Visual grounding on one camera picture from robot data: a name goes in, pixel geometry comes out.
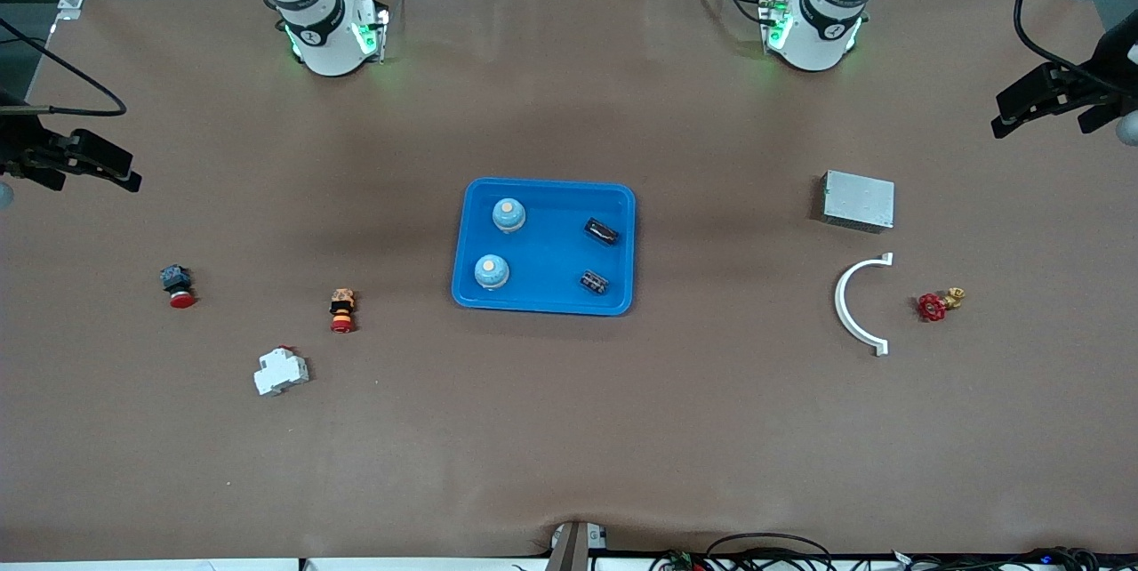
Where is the light blue dome bell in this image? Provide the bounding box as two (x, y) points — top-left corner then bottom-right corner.
(492, 197), (527, 235)
(473, 253), (510, 291)

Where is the red mushroom button dark body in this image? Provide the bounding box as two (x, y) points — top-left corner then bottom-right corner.
(159, 264), (197, 310)

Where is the grey perforated metal box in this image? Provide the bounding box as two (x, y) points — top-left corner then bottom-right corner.
(818, 169), (896, 235)

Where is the red handwheel brass valve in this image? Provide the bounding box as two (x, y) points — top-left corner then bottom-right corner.
(917, 286), (967, 324)

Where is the white circuit breaker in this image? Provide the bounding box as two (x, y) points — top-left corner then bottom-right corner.
(252, 345), (311, 397)

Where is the red button orange body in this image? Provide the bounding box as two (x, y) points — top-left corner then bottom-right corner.
(329, 287), (357, 334)

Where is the blue plastic tray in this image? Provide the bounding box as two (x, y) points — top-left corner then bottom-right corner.
(451, 177), (637, 317)

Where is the brown table mat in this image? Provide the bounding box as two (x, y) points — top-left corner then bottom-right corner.
(0, 0), (1138, 563)

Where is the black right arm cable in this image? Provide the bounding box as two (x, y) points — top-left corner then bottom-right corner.
(0, 15), (128, 118)

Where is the white curved bracket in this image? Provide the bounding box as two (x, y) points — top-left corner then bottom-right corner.
(833, 252), (894, 357)

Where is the black cable bundle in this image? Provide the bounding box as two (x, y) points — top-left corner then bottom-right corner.
(876, 544), (1138, 571)

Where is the black looped cable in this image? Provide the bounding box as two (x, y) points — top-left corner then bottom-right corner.
(649, 533), (837, 571)

